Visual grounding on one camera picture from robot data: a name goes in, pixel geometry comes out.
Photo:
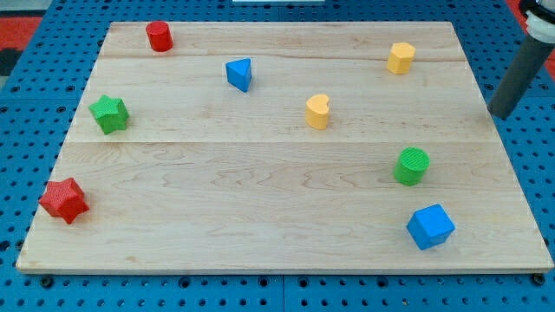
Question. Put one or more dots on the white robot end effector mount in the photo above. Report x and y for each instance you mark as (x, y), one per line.
(539, 19)

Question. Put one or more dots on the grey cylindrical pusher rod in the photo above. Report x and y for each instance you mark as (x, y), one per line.
(530, 57)

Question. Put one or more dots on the yellow heart block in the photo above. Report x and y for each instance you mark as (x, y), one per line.
(317, 111)

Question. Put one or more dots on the yellow hexagon block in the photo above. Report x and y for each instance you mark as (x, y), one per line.
(400, 58)

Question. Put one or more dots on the green cylinder block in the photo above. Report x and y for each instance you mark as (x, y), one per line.
(411, 166)

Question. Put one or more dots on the blue cube block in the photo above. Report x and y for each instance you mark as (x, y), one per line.
(430, 226)

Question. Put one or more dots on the blue triangle block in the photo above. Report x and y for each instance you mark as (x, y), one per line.
(238, 74)

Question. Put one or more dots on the wooden board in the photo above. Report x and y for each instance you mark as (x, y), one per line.
(207, 179)

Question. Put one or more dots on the red cylinder block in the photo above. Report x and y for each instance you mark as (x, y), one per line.
(159, 36)

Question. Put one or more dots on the green star block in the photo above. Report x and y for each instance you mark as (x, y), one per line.
(110, 114)

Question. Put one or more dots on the red star block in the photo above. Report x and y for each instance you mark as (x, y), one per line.
(64, 199)

